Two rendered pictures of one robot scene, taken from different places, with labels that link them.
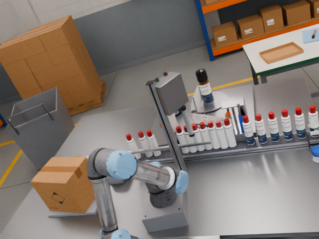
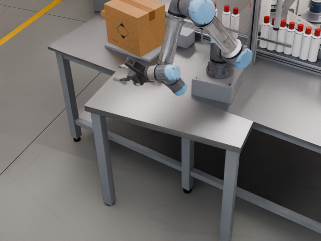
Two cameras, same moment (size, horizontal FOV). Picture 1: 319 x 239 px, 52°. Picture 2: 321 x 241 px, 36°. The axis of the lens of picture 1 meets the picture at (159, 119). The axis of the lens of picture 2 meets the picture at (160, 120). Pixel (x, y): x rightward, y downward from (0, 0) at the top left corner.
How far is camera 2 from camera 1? 0.95 m
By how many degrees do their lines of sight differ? 14
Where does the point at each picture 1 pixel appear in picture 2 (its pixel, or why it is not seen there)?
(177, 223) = (221, 97)
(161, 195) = (219, 65)
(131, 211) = (184, 73)
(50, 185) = (122, 15)
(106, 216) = (167, 51)
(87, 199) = (148, 45)
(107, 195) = (176, 34)
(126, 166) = (205, 13)
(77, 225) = not seen: hidden behind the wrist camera
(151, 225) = (197, 88)
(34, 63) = not seen: outside the picture
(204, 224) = (245, 108)
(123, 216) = not seen: hidden behind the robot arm
